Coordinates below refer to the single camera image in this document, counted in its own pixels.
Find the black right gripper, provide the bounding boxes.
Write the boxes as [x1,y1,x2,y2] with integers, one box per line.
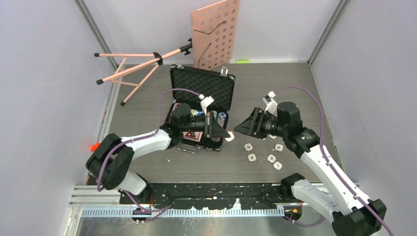
[234,107,288,140]

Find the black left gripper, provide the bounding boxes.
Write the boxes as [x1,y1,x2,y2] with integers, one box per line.
[180,112,229,138]

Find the black poker set case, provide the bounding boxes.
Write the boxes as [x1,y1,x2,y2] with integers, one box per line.
[170,64,236,151]

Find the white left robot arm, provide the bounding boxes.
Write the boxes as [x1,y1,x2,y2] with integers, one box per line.
[86,104,230,204]

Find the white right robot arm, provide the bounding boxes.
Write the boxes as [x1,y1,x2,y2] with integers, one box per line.
[234,102,387,236]

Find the blue red chip stack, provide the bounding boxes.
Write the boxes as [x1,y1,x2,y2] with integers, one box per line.
[216,112,228,128]

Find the green white chip stack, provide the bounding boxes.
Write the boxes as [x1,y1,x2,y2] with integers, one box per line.
[210,111,218,119]

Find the red playing card deck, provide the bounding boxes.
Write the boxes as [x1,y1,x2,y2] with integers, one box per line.
[183,131,203,142]

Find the pink music stand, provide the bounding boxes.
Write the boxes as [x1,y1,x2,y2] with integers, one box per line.
[94,0,240,105]

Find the orange clip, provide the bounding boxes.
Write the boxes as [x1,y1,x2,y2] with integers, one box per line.
[90,142,101,152]

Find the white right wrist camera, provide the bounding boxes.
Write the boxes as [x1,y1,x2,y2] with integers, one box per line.
[263,91,277,115]

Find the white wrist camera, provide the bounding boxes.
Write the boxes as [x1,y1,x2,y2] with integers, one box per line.
[263,91,277,115]
[199,94,214,115]

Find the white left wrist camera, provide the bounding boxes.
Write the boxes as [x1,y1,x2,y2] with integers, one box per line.
[199,94,214,115]

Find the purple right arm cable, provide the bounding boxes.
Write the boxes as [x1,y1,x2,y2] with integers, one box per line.
[273,86,395,236]

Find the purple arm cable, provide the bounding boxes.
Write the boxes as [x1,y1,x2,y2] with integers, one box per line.
[273,86,395,236]
[96,88,204,224]

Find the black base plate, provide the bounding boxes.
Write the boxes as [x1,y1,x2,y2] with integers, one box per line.
[119,182,304,211]

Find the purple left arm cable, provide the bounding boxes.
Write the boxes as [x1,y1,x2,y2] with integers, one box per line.
[96,88,204,224]

